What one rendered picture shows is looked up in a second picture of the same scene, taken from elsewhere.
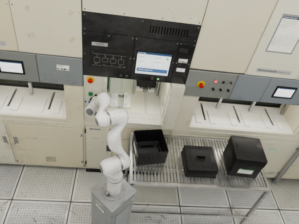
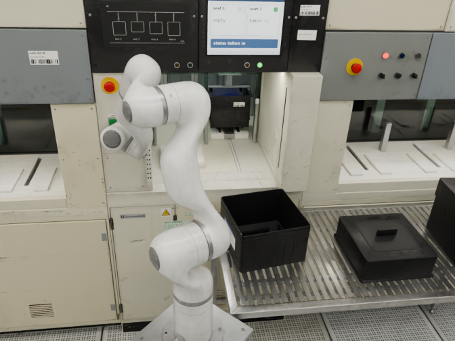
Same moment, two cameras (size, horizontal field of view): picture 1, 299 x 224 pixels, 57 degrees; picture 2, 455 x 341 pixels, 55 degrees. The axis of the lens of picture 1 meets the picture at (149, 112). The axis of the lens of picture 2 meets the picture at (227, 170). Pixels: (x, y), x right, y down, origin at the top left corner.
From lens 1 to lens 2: 97 cm
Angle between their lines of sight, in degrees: 13
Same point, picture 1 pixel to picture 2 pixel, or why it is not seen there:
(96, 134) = (137, 229)
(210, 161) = (410, 239)
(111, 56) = (152, 15)
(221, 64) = (392, 11)
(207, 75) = (365, 42)
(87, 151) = (122, 279)
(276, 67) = not seen: outside the picture
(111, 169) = (182, 252)
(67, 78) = (57, 86)
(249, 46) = not seen: outside the picture
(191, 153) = (362, 228)
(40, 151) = (15, 293)
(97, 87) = not seen: hidden behind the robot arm
